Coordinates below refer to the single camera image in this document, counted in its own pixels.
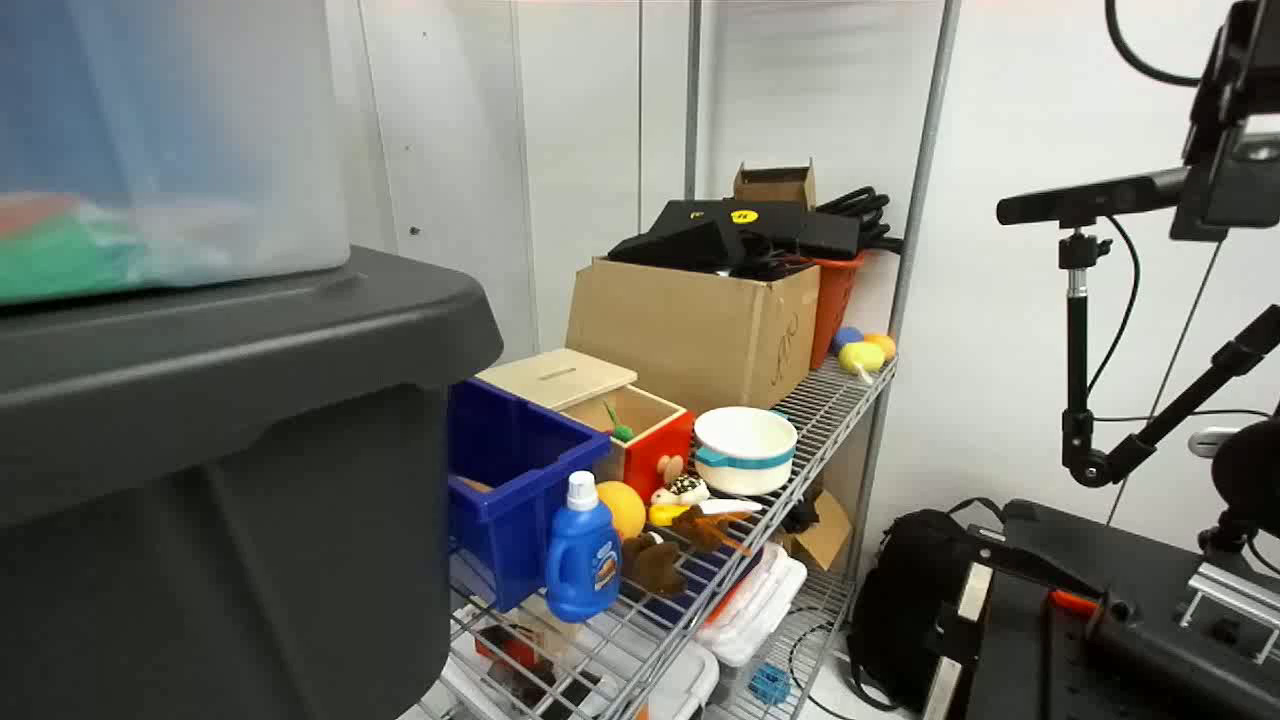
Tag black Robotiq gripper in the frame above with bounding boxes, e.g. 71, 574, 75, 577
1172, 0, 1280, 243

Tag white dish with teal band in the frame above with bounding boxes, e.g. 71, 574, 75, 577
688, 403, 803, 503

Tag dark brown plush bear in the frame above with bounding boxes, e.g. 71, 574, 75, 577
620, 533, 697, 608

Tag black plastic parts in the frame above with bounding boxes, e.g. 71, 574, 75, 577
811, 184, 911, 261

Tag yellow toy maraca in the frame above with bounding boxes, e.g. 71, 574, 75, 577
831, 324, 903, 388

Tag orange plastic bin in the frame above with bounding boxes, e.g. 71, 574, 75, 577
803, 254, 873, 376

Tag small cardboard box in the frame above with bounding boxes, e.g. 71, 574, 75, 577
727, 160, 821, 211

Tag black flat platform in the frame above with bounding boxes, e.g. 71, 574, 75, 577
950, 495, 1280, 720

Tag black bag with yellow sticker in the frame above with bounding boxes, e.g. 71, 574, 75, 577
605, 195, 873, 284

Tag black backpack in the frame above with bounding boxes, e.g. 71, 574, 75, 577
843, 503, 1024, 720

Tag loose cardboard flap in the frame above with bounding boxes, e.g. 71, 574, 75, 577
780, 485, 860, 577

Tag large cardboard box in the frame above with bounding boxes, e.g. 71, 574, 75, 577
563, 257, 825, 415

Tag white plastic knife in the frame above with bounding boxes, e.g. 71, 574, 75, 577
690, 494, 769, 526

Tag yellow giraffe toy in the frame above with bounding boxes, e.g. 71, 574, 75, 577
642, 482, 710, 533

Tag white plastic container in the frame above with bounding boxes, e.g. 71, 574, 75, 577
635, 638, 722, 720
697, 541, 815, 672

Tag green toy block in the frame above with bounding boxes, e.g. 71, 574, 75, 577
601, 395, 638, 449

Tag yellow orange ball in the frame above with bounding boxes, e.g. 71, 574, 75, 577
595, 476, 653, 544

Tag blue tape roll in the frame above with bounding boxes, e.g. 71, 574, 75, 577
742, 662, 800, 708

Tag wooden box with red drawer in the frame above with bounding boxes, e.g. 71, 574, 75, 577
470, 345, 700, 510

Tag blue detergent bottle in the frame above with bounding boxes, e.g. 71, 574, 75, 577
541, 470, 629, 629

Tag blue plastic bin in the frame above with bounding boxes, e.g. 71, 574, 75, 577
443, 376, 620, 617

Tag clear plastic storage bin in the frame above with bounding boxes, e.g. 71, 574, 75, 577
0, 0, 356, 314

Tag dark grey storage tote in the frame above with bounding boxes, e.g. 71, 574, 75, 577
0, 243, 506, 720

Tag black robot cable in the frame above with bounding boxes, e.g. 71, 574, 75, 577
1099, 0, 1213, 91

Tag black bar camera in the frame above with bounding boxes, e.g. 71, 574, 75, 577
991, 164, 1192, 230

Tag black camera stand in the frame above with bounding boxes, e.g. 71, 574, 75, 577
1054, 221, 1280, 494

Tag black round mount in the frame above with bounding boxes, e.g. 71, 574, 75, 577
1195, 408, 1280, 559

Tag silver aluminium rail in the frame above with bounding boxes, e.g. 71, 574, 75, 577
1176, 558, 1280, 638

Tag metal wire shelf rack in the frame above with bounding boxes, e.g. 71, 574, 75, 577
394, 0, 967, 720

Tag red handled tool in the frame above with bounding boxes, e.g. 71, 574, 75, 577
1041, 579, 1111, 629

